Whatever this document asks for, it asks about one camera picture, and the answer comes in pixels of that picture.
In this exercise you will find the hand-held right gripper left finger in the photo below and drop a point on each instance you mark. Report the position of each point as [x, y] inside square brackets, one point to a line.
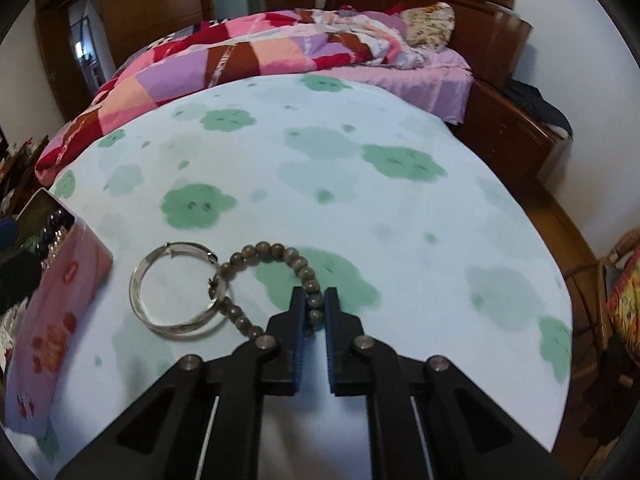
[299, 340]

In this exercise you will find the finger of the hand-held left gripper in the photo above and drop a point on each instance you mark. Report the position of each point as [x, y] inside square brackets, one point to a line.
[17, 280]
[7, 232]

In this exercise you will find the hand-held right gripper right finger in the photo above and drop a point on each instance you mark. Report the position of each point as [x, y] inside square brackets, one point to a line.
[330, 340]

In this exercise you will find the pink tin box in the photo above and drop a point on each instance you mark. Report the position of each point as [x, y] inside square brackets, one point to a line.
[55, 320]

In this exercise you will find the silver bangle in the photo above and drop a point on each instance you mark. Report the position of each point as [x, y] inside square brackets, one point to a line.
[137, 300]

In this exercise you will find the cluttered side shelf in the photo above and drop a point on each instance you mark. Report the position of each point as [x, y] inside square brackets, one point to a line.
[20, 170]

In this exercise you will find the patchwork quilt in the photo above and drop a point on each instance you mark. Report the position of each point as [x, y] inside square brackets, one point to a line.
[200, 60]

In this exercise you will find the wooden nightstand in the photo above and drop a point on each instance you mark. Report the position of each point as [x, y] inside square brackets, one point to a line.
[510, 135]

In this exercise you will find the wooden wardrobe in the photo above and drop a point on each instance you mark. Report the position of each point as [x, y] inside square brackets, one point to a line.
[160, 5]

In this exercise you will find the pink bed sheet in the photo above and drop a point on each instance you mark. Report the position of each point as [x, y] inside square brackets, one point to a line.
[430, 85]

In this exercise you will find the colourful chair cushion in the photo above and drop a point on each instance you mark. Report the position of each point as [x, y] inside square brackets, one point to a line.
[627, 300]

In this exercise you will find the dark cloth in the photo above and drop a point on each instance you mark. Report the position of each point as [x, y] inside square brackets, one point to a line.
[540, 105]

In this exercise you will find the floral pillow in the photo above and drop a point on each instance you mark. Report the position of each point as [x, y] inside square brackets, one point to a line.
[430, 22]

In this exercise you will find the wooden headboard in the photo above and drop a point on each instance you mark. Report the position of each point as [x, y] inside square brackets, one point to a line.
[490, 30]

